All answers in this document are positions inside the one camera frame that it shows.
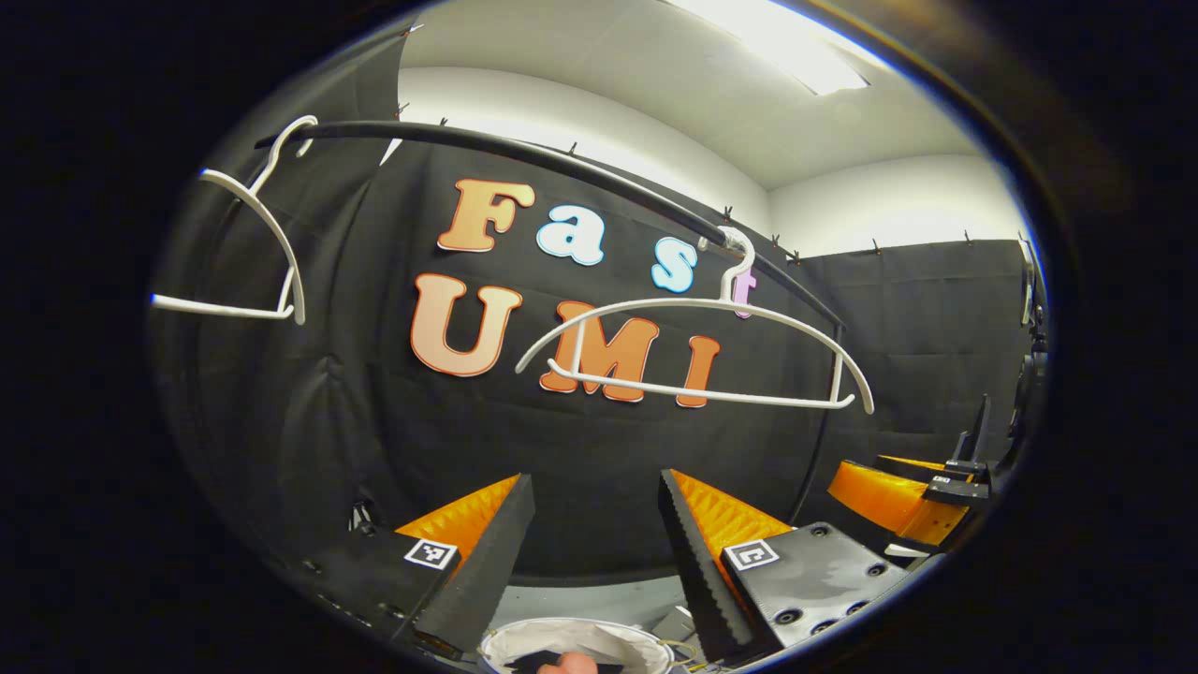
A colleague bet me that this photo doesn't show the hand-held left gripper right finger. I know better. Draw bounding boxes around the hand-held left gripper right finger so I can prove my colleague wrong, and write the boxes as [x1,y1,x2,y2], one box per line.
[657,468,915,666]

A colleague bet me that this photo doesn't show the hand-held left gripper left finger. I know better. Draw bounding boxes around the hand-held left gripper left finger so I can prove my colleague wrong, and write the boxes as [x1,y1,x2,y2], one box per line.
[298,472,537,658]

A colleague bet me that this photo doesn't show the white laundry hamper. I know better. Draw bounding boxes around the white laundry hamper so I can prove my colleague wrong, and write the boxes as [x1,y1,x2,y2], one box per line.
[479,616,677,674]

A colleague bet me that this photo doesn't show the white plastic hanger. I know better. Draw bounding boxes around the white plastic hanger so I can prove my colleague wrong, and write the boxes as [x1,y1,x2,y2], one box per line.
[150,114,319,326]
[515,225,876,416]

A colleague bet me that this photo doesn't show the black stand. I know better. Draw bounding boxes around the black stand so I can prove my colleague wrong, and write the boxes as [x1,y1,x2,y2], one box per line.
[953,393,993,464]

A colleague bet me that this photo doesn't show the black backdrop cloth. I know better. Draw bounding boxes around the black backdrop cloth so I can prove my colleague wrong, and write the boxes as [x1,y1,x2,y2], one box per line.
[150,23,1040,591]

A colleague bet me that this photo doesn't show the ceiling light panel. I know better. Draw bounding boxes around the ceiling light panel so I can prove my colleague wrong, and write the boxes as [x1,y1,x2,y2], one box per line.
[663,0,871,97]

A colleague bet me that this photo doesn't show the black clothes rail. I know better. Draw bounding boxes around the black clothes rail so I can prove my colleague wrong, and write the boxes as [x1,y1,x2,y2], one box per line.
[255,120,846,525]

